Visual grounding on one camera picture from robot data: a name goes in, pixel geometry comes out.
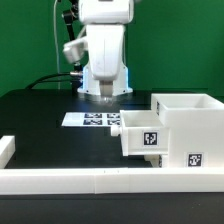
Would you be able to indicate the white drawer box front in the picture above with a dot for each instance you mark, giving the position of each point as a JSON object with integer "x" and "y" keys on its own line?
{"x": 157, "y": 161}

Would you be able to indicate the white drawer cabinet frame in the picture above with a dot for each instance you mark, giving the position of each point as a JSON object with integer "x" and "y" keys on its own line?
{"x": 196, "y": 129}

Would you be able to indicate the white drawer box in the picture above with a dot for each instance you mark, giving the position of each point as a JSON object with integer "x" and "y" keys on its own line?
{"x": 141, "y": 133}
{"x": 157, "y": 161}

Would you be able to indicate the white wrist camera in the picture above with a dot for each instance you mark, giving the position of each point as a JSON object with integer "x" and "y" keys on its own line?
{"x": 75, "y": 50}

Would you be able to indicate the white U-shaped boundary fence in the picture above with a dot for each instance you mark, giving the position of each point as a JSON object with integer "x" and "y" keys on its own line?
{"x": 103, "y": 180}

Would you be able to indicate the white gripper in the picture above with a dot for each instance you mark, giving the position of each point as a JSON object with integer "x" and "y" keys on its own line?
{"x": 105, "y": 55}

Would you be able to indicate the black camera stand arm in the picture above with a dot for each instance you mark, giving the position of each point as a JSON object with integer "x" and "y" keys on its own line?
{"x": 70, "y": 16}

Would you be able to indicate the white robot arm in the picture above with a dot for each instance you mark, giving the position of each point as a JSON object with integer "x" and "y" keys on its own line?
{"x": 105, "y": 12}

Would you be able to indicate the white sheet with markers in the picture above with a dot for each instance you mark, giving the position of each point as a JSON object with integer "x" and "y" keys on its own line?
{"x": 79, "y": 119}

